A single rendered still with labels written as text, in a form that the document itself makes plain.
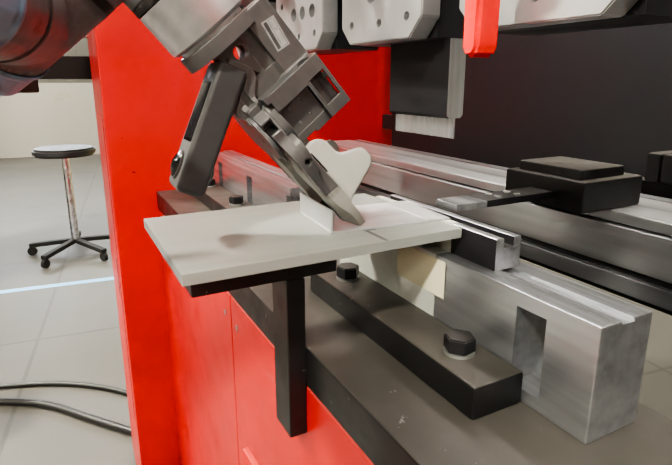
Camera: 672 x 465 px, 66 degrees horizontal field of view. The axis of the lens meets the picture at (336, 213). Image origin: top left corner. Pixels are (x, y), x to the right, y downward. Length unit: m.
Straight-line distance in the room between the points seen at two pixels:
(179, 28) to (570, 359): 0.39
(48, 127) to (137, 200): 7.89
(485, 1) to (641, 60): 0.63
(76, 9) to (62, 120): 8.73
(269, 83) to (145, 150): 0.88
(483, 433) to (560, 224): 0.38
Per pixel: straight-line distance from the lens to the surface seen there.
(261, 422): 0.76
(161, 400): 1.56
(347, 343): 0.55
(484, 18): 0.40
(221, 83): 0.45
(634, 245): 0.70
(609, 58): 1.04
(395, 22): 0.54
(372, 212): 0.55
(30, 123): 9.23
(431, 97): 0.55
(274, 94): 0.45
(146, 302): 1.42
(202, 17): 0.44
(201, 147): 0.45
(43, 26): 0.39
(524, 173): 0.72
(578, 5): 0.39
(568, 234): 0.75
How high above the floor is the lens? 1.14
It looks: 14 degrees down
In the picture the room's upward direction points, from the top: straight up
